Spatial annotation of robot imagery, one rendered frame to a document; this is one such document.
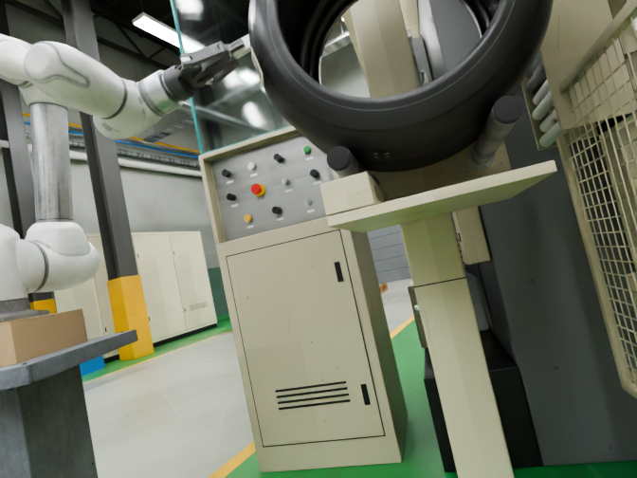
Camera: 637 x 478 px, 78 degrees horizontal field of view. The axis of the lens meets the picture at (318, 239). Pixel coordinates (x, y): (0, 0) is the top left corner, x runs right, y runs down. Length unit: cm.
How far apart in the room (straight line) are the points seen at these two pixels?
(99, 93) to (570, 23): 102
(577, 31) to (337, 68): 1068
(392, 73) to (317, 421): 120
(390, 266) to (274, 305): 889
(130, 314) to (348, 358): 521
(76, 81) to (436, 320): 95
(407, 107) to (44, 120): 116
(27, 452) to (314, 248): 97
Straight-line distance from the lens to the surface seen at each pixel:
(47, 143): 151
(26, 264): 136
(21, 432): 124
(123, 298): 642
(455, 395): 111
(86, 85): 95
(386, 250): 1033
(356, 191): 69
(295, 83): 77
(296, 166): 156
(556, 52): 109
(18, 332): 119
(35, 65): 95
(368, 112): 72
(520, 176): 69
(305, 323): 149
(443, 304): 105
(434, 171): 103
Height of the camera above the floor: 72
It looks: 4 degrees up
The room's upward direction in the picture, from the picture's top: 12 degrees counter-clockwise
